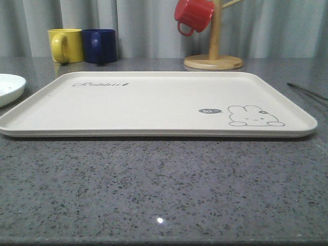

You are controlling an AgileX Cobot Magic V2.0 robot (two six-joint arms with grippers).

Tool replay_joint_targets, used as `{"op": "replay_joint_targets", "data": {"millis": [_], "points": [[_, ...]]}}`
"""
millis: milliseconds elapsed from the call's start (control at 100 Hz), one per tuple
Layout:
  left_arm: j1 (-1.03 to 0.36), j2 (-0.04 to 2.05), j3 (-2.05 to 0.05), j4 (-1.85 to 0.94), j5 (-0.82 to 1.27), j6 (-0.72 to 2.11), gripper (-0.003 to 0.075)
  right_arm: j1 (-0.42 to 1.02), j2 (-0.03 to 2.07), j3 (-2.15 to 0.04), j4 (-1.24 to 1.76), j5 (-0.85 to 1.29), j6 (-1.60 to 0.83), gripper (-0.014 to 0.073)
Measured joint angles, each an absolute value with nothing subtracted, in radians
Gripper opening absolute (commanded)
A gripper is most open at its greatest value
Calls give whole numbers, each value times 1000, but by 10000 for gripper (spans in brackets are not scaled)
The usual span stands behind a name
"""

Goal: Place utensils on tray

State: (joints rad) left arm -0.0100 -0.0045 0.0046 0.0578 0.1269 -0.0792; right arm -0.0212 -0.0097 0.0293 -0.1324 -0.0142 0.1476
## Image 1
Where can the silver metal fork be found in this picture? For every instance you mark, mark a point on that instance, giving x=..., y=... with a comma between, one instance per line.
x=308, y=91

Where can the white round plate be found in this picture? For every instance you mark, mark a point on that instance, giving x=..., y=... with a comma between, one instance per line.
x=12, y=87

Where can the wooden mug tree stand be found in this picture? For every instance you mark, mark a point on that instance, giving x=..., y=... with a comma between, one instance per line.
x=213, y=60

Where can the beige rabbit serving tray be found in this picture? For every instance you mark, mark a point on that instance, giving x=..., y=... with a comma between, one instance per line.
x=219, y=104

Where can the dark blue mug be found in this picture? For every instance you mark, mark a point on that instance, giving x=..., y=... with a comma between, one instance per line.
x=99, y=45

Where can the red mug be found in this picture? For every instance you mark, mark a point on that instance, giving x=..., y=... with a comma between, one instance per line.
x=196, y=14

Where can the yellow mug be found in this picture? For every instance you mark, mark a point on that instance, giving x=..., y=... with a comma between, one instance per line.
x=66, y=45

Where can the grey curtain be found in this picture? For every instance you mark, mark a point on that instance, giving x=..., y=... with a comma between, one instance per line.
x=255, y=29

